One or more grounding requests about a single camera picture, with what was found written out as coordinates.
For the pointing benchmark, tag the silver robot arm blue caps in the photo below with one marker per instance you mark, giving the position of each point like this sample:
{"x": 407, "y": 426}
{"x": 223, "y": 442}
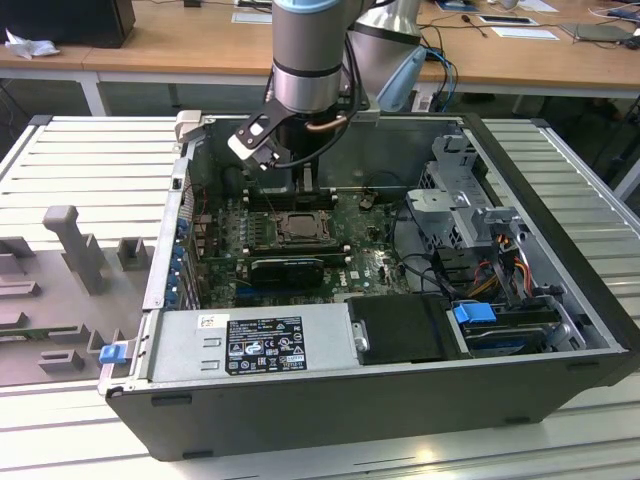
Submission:
{"x": 305, "y": 50}

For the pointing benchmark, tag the black RAM slot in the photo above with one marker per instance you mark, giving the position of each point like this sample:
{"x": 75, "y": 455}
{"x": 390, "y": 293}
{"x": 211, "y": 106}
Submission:
{"x": 275, "y": 196}
{"x": 300, "y": 245}
{"x": 300, "y": 251}
{"x": 275, "y": 205}

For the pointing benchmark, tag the CPU socket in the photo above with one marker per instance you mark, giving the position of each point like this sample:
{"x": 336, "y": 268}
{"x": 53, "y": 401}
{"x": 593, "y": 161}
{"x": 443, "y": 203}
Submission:
{"x": 327, "y": 240}

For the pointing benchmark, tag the blue expansion slot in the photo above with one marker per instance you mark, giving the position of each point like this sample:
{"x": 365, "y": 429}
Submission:
{"x": 244, "y": 291}

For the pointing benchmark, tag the grey case latch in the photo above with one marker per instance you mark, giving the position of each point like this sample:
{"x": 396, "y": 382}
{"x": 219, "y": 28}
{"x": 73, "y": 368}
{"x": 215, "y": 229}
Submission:
{"x": 189, "y": 125}

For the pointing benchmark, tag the green motherboard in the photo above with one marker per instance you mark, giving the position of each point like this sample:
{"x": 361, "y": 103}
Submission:
{"x": 360, "y": 250}

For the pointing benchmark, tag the white power strip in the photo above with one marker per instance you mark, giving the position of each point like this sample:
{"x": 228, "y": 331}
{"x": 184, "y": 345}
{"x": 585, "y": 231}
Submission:
{"x": 422, "y": 102}

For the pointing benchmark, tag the small white paper label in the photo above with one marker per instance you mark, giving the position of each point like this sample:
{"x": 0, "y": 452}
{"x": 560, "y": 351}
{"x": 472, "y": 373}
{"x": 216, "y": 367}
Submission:
{"x": 252, "y": 18}

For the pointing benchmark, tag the black graphics card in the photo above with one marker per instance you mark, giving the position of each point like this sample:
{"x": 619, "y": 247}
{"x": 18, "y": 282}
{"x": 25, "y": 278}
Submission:
{"x": 285, "y": 272}

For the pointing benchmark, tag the silver metal drive cage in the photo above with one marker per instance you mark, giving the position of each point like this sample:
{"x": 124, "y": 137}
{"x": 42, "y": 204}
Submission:
{"x": 435, "y": 200}

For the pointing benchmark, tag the black plastic shroud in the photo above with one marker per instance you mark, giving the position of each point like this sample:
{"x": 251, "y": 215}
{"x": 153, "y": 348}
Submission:
{"x": 400, "y": 330}

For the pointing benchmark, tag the blue disk carrier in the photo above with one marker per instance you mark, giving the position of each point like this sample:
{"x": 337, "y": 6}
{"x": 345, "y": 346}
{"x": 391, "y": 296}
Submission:
{"x": 472, "y": 315}

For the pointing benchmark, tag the silver power supply with label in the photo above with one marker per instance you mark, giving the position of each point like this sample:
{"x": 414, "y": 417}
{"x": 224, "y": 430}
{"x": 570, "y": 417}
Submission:
{"x": 175, "y": 350}

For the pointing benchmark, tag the white paper sheet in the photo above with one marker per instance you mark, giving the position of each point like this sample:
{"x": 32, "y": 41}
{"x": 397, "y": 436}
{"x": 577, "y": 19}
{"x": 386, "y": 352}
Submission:
{"x": 525, "y": 33}

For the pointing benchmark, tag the black computer tower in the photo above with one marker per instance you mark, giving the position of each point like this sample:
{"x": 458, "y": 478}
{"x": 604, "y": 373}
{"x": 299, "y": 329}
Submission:
{"x": 65, "y": 22}

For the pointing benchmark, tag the black and grey PC case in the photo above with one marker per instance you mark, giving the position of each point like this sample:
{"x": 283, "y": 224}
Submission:
{"x": 300, "y": 415}

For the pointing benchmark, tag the hard disk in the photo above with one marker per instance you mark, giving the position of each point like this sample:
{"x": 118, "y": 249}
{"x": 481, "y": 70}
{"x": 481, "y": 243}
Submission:
{"x": 500, "y": 342}

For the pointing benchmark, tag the blue plastic latch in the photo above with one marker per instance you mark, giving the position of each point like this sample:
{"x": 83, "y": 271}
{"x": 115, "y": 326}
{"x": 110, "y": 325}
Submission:
{"x": 111, "y": 354}

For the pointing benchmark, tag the crumpled white paper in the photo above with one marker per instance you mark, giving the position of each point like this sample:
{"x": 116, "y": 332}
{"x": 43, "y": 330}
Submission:
{"x": 30, "y": 46}

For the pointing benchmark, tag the grey parts rack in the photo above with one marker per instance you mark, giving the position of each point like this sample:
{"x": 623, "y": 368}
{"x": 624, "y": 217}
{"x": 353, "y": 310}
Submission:
{"x": 50, "y": 280}

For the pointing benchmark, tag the dark grey notebook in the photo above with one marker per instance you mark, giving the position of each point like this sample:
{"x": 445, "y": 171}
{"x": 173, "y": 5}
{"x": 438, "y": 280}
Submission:
{"x": 595, "y": 32}

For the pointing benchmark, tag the green RAM stick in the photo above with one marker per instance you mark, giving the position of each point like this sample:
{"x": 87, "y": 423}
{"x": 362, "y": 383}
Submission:
{"x": 30, "y": 331}

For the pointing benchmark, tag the white camera on black bracket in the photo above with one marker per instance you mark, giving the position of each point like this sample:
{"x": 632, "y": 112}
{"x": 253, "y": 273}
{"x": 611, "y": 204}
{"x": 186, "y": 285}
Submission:
{"x": 247, "y": 145}

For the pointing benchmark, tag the wooden desk white frame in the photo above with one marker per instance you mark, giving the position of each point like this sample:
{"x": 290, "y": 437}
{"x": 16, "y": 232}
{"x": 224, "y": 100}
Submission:
{"x": 150, "y": 50}
{"x": 525, "y": 60}

